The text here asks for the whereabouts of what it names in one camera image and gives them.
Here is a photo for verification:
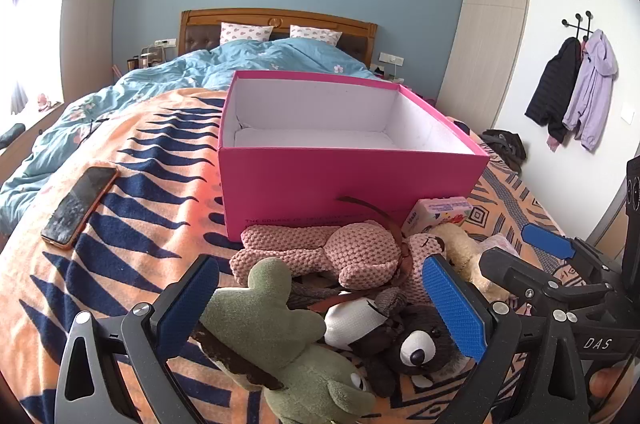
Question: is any lilac hooded jacket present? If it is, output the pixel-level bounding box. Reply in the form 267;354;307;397
562;30;618;153

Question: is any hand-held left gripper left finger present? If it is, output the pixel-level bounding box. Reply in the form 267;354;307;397
54;254;221;424

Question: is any pink cardboard box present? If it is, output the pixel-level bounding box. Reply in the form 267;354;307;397
218;70;491;243

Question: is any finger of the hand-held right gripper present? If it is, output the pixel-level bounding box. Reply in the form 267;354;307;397
520;223;626;277
477;246;618;320

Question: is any bedside cosmetics rack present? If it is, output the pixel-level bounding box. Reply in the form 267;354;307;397
125;45;166;72

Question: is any white heart-print pillow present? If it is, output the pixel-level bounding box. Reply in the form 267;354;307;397
289;24;343;47
219;22;273;46

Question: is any floral pink tissue pack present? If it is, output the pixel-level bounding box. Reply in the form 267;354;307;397
401;196;473;236

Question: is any wooden bed headboard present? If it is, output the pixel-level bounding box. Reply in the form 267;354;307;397
179;8;378;67

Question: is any dark clothes pile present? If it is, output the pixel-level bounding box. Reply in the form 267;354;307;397
480;129;528;177

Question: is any beige tissue pack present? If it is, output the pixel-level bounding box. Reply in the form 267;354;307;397
432;223;508;302

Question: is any smartphone in orange case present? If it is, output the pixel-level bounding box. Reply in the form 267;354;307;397
41;165;120;250

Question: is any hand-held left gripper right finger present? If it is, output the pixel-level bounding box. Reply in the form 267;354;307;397
422;254;591;424

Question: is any pink garment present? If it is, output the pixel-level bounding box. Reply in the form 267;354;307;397
546;124;568;153

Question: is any light wood wardrobe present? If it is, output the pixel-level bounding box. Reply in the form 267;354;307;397
60;0;131;105
435;0;533;130

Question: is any person's right hand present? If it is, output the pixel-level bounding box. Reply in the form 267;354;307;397
589;361;632;402

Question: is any brown plush bear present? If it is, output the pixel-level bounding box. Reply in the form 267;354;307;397
287;279;468;397

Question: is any cluttered bedside table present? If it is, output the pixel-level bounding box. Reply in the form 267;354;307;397
370;64;408;85

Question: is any grey curtain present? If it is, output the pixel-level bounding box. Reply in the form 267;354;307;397
9;76;31;117

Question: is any pink knit plush toy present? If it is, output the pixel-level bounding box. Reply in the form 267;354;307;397
230;195;451;305

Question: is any black puffer jacket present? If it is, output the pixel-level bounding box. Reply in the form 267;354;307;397
525;36;583;132

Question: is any green plush frog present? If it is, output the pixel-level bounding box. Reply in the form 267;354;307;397
194;257;377;424

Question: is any blue floral duvet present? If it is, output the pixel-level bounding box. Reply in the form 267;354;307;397
0;38;386;237

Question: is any black wall coat rack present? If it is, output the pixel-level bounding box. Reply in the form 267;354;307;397
561;10;596;42

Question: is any orange patterned blanket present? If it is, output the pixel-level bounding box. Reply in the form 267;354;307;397
0;86;566;424

